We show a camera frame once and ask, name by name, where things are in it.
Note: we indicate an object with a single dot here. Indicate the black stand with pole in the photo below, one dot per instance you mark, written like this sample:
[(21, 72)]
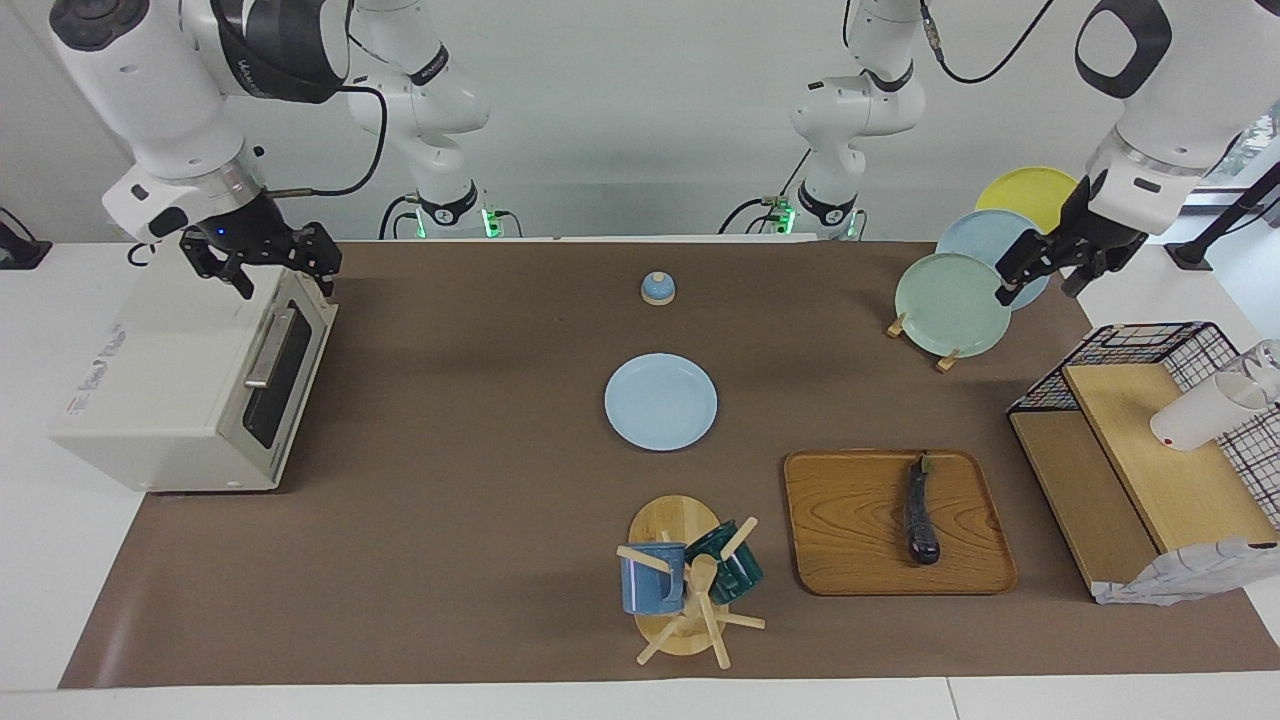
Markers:
[(1190, 255)]

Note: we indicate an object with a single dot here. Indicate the white marble print cloth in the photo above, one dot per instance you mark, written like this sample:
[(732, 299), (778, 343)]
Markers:
[(1180, 575)]

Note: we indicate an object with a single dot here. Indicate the white cup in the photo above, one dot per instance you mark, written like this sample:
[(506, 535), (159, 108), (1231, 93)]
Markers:
[(1205, 412)]

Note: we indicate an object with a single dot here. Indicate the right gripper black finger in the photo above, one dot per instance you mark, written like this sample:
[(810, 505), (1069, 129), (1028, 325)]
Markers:
[(322, 255), (232, 275)]

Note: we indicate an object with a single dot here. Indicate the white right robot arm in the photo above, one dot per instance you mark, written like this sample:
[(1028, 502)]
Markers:
[(150, 90)]

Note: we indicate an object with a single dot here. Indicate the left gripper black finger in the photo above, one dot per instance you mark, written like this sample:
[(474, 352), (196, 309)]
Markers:
[(1088, 272), (1025, 265)]

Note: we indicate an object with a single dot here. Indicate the wooden serving tray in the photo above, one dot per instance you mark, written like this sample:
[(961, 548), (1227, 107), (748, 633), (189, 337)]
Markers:
[(850, 530)]

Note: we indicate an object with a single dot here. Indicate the wooden mug tree stand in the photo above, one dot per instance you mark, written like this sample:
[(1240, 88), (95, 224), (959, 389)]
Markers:
[(670, 520)]

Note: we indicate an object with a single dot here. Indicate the clear glass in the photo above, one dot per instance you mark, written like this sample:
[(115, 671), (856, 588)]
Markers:
[(1268, 358)]

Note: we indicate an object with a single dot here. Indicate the blue mug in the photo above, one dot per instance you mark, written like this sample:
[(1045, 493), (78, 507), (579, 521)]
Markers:
[(650, 590)]

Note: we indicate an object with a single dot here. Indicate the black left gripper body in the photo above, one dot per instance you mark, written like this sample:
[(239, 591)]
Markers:
[(1100, 230)]

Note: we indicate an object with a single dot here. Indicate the dark green mug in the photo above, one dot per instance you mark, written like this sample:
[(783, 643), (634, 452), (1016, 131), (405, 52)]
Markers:
[(735, 575)]

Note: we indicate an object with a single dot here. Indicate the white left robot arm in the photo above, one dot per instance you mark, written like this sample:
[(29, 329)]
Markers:
[(1190, 90)]

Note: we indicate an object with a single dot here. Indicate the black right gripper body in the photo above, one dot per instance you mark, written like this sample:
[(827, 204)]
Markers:
[(245, 235)]

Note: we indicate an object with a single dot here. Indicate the glass oven door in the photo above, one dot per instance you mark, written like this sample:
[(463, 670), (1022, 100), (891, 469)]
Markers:
[(300, 395)]

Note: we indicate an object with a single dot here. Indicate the brown table mat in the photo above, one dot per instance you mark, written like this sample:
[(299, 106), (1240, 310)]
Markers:
[(450, 560)]

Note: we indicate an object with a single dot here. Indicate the yellow plate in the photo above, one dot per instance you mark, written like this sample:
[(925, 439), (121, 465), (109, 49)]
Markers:
[(1030, 190)]

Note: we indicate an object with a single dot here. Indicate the wooden plate rack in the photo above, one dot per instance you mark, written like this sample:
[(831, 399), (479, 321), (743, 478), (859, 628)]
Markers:
[(946, 362)]

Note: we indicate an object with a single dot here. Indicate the pale green plate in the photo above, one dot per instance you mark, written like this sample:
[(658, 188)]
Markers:
[(950, 305)]

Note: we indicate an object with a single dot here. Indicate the black clamp base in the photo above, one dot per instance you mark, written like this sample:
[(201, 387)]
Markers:
[(20, 255)]

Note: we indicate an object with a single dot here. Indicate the light blue plate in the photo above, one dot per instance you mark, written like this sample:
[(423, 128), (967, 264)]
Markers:
[(985, 235), (660, 400)]

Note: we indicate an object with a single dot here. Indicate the white toaster oven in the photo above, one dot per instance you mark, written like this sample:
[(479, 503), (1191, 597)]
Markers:
[(160, 390)]

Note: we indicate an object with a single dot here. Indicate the dark purple eggplant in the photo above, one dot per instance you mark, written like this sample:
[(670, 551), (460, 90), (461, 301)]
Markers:
[(922, 520)]

